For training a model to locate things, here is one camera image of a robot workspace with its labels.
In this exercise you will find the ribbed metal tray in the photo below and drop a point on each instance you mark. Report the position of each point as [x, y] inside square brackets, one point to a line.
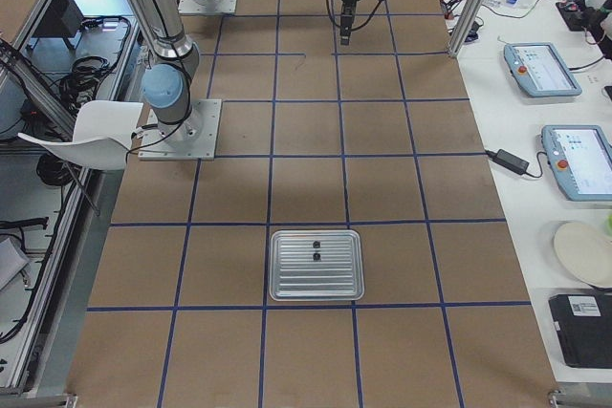
[338, 276]

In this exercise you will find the blue teach pendant far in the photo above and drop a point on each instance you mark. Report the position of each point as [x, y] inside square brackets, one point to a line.
[539, 70]

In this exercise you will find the blue teach pendant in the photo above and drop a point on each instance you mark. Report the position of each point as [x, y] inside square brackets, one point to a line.
[539, 70]
[580, 159]

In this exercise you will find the black power adapter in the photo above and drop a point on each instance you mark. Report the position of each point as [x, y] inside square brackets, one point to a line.
[508, 161]

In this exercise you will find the white plastic chair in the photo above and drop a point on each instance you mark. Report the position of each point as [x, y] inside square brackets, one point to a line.
[102, 135]

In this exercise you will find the blue teach pendant near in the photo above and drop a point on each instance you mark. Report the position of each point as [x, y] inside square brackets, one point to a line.
[580, 159]

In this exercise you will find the cream round plate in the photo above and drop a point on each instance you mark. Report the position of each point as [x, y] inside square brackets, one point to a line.
[585, 252]

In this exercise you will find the black flat box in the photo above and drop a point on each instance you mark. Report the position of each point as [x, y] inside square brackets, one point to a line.
[583, 326]

